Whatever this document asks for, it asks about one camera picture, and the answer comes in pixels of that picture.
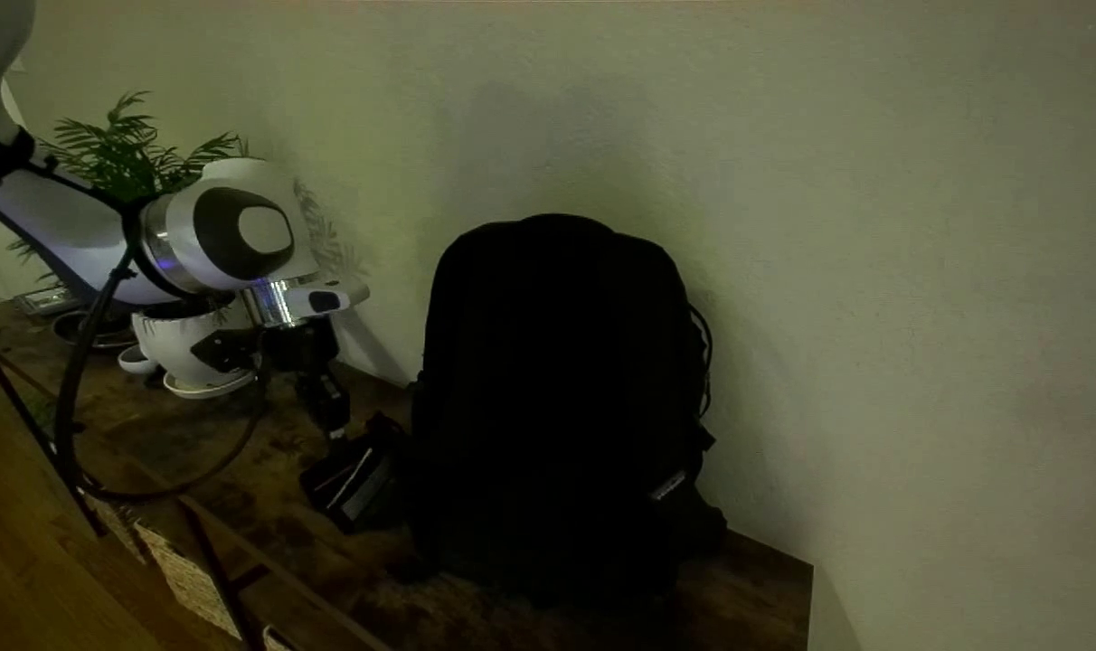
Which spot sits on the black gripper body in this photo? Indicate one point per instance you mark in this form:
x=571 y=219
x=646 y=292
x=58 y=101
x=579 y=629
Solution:
x=308 y=357

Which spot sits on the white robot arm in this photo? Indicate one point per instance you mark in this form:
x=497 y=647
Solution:
x=220 y=271

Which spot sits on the black backpack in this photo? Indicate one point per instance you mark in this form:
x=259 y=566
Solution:
x=560 y=415

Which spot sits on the green palm plant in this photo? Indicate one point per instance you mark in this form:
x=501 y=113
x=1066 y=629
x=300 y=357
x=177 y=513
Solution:
x=125 y=157

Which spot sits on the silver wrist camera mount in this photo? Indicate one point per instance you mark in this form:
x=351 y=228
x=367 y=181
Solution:
x=294 y=300

